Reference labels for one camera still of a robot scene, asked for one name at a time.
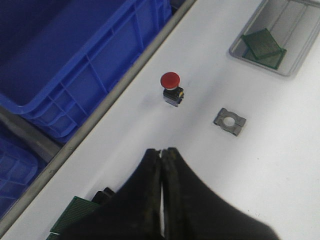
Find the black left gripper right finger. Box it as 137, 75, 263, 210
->
161, 147, 278, 240

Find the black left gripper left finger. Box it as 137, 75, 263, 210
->
59, 148, 163, 240

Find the silver metal tray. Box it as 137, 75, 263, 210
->
229, 0, 320, 77

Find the grey metal clamp block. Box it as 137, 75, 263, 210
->
213, 107, 247, 137

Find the red emergency stop button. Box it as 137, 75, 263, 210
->
160, 72, 184, 107

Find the blue crate far left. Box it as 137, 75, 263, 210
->
0, 125, 38, 205

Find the blue plastic crate centre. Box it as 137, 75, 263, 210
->
0, 0, 172, 143

